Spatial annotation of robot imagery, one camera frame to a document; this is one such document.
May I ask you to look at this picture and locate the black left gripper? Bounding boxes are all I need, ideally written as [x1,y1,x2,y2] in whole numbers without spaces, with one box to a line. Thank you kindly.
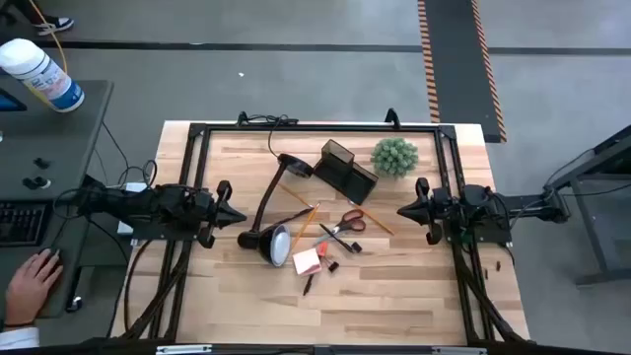
[198,179,247,249]

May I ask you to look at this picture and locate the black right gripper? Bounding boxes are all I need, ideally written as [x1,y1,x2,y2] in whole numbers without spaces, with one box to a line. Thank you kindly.
[396,177,444,247]

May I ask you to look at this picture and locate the yellow pencil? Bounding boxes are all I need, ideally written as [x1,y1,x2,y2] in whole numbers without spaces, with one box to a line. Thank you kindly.
[290,201,321,251]
[347,198,396,237]
[278,182,314,209]

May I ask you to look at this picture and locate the thin black pen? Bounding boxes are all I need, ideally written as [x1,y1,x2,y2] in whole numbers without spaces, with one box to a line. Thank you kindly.
[268,207,316,229]

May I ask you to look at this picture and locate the red-handled scissors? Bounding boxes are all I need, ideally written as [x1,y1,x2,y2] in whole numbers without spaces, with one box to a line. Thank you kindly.
[312,208,368,247]

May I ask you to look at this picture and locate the long black pen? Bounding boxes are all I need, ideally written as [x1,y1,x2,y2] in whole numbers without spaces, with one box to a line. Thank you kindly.
[318,223,356,254]

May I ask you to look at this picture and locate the pink sticky note pad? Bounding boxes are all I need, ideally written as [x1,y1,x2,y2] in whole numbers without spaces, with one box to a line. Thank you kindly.
[291,248,323,276]

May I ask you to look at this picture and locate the black mesh desk organizer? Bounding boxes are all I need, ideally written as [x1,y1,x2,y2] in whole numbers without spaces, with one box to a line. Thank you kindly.
[313,138,380,206]

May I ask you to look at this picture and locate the green artificial potted plant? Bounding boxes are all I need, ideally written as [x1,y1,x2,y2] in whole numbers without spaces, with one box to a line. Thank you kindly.
[370,136,420,179]

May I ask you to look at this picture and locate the black desk lamp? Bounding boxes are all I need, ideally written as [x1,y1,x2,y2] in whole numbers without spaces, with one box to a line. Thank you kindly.
[237,152,316,268]

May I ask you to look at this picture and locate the white control box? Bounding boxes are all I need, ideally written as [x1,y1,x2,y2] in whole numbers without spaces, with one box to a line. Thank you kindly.
[115,180,150,237]

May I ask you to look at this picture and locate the black orange-striped floor mat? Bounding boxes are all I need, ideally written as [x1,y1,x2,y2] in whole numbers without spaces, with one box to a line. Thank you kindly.
[417,0,509,145]

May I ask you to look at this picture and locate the grey metal table stand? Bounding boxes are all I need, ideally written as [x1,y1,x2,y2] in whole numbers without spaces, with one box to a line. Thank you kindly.
[543,125,631,287]

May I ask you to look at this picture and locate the dark grey side desk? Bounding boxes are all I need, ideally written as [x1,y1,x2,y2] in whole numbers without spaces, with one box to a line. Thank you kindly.
[0,78,115,320]

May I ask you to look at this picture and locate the black keyboard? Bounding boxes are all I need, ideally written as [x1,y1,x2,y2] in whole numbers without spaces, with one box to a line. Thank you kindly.
[0,200,49,248]

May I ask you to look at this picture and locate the person's hand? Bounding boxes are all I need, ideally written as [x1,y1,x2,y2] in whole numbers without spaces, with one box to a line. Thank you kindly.
[3,248,65,327]

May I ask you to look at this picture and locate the white wipes canister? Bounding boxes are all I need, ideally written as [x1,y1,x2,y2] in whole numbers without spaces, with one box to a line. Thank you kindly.
[0,37,86,113]

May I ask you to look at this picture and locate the small display screen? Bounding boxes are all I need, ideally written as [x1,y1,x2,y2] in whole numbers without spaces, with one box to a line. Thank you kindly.
[0,87,29,113]

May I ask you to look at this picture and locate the person's shoe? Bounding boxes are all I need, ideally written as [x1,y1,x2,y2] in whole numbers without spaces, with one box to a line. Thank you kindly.
[33,16,76,37]

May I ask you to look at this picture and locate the person's leg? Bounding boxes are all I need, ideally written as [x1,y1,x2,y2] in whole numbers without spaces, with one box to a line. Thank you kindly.
[0,0,53,27]

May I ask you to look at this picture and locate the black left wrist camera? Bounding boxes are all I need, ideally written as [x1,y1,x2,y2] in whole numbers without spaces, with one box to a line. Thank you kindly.
[188,189,215,223]

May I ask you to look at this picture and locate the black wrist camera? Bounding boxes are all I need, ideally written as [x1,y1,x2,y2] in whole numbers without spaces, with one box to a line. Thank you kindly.
[188,189,215,223]
[440,189,463,222]

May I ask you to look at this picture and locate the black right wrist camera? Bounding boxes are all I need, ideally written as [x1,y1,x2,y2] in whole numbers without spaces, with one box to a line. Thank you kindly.
[440,189,463,222]

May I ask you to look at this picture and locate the black lamp cable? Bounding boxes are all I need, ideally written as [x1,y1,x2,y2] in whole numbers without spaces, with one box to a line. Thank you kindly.
[236,111,301,160]

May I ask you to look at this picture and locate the silver bracket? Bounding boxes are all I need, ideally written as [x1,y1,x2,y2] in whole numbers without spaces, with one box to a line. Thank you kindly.
[155,344,214,355]
[430,346,488,355]

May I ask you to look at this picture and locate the yellow hanging cable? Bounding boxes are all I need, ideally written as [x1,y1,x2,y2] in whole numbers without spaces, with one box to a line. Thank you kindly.
[28,0,69,107]

